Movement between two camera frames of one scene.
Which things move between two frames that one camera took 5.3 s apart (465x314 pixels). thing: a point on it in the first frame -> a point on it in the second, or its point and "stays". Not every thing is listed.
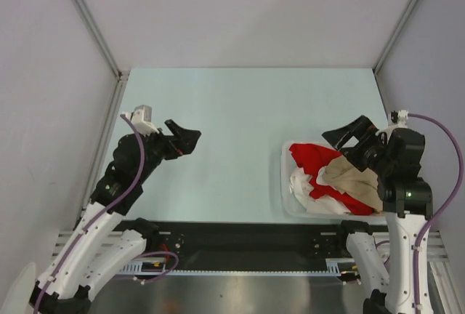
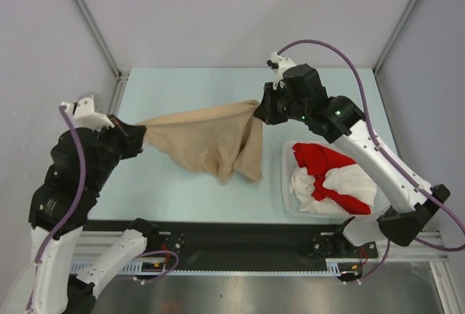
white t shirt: [300, 187] stays
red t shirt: [311, 158] stays
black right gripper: [364, 130] -> [267, 110]
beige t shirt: [341, 176] -> [225, 141]
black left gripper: [184, 139] -> [129, 135]
